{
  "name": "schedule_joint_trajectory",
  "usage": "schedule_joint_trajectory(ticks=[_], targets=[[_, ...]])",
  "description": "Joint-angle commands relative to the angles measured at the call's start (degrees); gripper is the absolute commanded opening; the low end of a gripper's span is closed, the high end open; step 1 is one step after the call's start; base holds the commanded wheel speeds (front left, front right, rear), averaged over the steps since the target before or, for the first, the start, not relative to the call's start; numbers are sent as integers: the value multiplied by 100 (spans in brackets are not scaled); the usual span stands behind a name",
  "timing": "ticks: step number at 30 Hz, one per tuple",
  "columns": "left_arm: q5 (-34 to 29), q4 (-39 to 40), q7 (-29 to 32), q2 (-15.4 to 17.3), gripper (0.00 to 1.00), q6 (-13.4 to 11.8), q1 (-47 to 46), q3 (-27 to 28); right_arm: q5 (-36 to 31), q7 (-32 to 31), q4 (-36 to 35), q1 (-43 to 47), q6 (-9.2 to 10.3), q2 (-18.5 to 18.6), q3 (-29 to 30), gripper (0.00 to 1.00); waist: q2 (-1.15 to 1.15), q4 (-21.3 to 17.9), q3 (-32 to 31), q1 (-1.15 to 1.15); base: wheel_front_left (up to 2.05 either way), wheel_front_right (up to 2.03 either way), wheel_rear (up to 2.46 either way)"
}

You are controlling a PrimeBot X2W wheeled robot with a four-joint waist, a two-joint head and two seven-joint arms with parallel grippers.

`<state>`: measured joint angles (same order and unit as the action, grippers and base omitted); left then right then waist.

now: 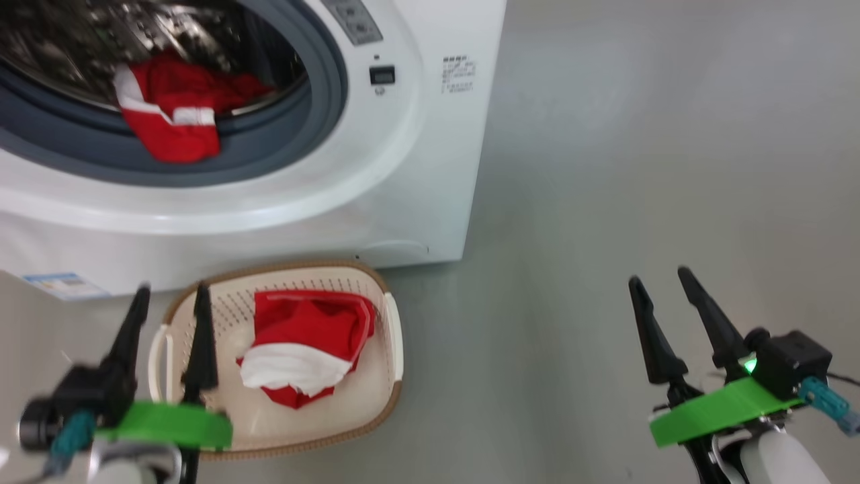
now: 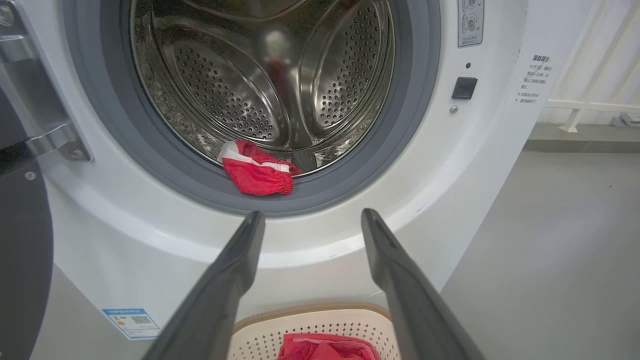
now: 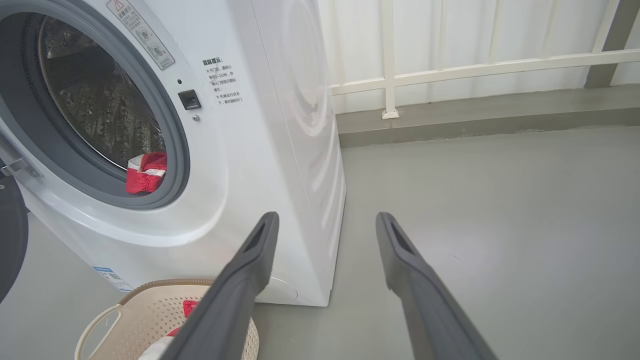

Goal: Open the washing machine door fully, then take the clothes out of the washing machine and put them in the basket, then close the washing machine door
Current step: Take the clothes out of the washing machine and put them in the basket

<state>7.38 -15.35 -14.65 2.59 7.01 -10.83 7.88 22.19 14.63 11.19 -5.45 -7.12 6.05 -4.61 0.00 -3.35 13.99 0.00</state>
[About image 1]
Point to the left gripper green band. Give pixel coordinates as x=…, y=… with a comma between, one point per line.
x=168, y=425

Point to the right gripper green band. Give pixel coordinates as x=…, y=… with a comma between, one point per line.
x=719, y=407

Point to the red garment with white band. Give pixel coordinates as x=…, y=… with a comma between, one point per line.
x=175, y=138
x=302, y=329

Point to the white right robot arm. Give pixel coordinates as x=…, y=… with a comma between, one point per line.
x=779, y=460

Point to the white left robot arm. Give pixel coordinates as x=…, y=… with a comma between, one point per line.
x=131, y=467

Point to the cream perforated basket brown rim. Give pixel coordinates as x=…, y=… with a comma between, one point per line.
x=363, y=403

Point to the grey rubber door gasket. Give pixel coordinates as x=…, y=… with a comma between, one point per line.
x=282, y=141

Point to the white front-load washing machine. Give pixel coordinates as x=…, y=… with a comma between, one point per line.
x=403, y=168

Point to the steel washing drum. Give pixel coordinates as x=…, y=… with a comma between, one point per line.
x=80, y=47

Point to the blue energy label sticker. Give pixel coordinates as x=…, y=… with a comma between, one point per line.
x=64, y=285

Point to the grey plate with two holes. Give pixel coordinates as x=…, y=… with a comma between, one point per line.
x=353, y=20

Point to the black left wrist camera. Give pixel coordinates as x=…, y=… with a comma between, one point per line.
x=74, y=393

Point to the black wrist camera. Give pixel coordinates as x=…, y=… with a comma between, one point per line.
x=796, y=359
x=74, y=393

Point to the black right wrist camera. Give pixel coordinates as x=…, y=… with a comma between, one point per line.
x=796, y=359

